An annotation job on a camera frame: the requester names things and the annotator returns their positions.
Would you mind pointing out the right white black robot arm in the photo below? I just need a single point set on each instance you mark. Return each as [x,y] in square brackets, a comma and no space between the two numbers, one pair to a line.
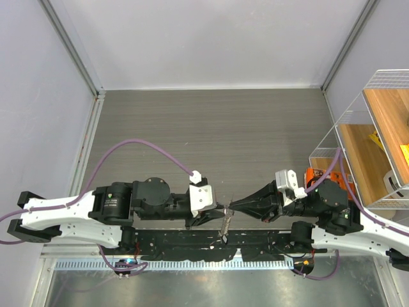
[327,220]

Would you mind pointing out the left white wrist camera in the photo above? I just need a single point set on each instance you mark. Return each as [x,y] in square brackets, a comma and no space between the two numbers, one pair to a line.
[201,194]

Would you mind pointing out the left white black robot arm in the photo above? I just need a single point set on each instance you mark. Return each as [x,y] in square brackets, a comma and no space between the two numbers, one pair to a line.
[105,216]

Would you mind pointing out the yellow packet on shelf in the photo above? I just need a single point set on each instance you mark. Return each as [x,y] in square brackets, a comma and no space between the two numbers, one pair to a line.
[374,137]

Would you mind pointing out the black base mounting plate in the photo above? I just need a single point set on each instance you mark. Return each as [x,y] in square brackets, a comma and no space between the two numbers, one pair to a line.
[208,246]

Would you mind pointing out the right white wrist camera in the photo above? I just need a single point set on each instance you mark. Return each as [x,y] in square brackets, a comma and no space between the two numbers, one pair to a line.
[287,185]

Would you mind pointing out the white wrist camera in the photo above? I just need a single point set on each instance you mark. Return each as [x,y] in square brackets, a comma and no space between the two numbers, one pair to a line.
[201,194]
[287,185]

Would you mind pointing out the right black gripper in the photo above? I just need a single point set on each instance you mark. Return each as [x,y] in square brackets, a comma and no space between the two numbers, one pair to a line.
[262,203]

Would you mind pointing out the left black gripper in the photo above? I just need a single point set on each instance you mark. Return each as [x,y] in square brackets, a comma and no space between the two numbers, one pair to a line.
[203,217]

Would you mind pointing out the white device on shelf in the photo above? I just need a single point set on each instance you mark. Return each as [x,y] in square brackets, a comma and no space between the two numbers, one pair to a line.
[392,186]

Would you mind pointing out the white wire shelf rack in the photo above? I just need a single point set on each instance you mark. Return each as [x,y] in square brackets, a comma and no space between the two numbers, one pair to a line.
[381,106]

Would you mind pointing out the white slotted cable duct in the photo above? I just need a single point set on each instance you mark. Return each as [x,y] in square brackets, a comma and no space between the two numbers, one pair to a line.
[236,264]

